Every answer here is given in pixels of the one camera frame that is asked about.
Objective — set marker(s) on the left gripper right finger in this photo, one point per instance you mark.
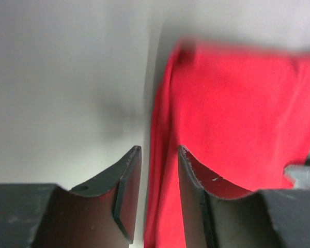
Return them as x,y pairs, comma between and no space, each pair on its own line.
218,213

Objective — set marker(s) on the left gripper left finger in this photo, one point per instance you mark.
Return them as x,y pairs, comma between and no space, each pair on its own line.
100,212

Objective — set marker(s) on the red t shirt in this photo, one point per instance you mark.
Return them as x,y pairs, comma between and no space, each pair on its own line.
244,113

